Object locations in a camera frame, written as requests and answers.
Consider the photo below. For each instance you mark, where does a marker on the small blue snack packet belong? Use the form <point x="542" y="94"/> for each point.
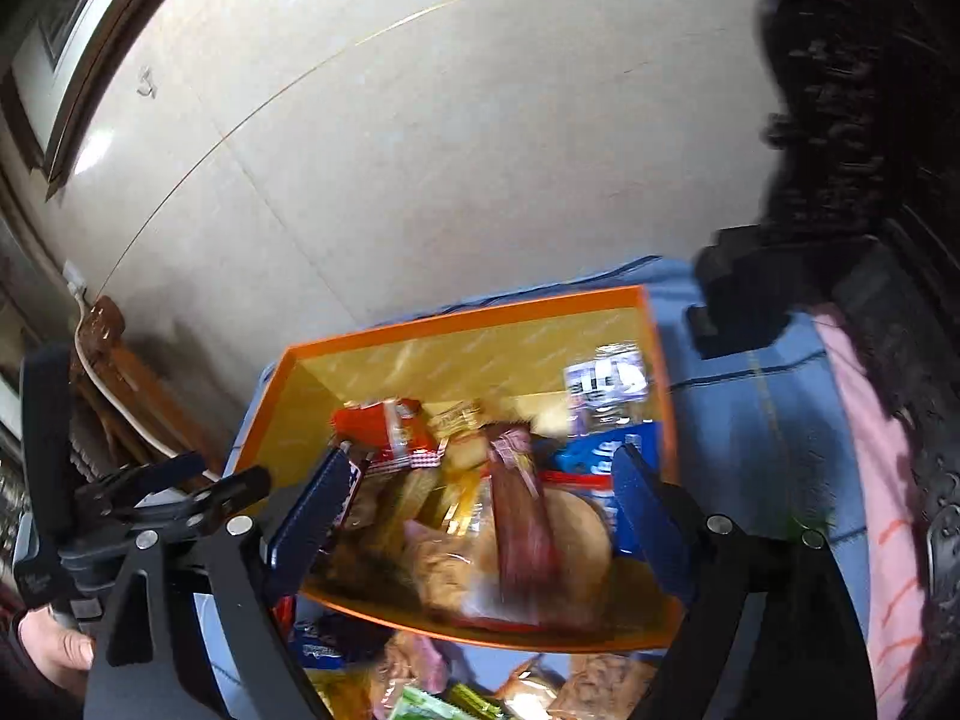
<point x="319" y="649"/>

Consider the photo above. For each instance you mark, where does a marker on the person's left hand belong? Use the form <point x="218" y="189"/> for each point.
<point x="52" y="641"/>

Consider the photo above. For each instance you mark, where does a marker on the pink cloth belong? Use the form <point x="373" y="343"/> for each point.
<point x="877" y="465"/>

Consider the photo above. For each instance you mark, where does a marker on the green snack packet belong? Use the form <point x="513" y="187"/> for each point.
<point x="427" y="705"/>

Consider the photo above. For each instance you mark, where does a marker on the white wall socket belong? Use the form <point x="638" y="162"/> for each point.
<point x="73" y="274"/>

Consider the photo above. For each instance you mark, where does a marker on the yellow snack packet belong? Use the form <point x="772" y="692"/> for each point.
<point x="457" y="418"/>

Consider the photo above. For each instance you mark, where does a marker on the pink biscuit packet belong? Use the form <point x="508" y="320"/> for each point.
<point x="409" y="660"/>

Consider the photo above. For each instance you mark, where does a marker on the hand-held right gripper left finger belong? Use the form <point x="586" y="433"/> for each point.
<point x="315" y="517"/>

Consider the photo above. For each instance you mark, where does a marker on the carved brown wooden chair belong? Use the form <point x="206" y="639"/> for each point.
<point x="127" y="390"/>

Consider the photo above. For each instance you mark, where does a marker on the beige pastry packet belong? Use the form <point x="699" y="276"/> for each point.
<point x="525" y="690"/>

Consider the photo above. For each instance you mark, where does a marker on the brown bread packet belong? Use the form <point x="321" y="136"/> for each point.
<point x="450" y="562"/>

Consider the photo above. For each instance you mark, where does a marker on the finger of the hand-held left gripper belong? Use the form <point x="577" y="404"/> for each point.
<point x="225" y="491"/>
<point x="150" y="481"/>

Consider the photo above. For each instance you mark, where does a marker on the clear blue print packet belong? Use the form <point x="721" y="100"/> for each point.
<point x="604" y="382"/>

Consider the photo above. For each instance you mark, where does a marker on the orange cardboard box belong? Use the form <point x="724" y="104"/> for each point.
<point x="450" y="367"/>

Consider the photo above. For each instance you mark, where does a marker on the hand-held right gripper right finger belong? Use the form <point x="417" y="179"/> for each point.
<point x="645" y="517"/>

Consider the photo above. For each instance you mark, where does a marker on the blue checked bed sheet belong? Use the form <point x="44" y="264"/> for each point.
<point x="750" y="405"/>

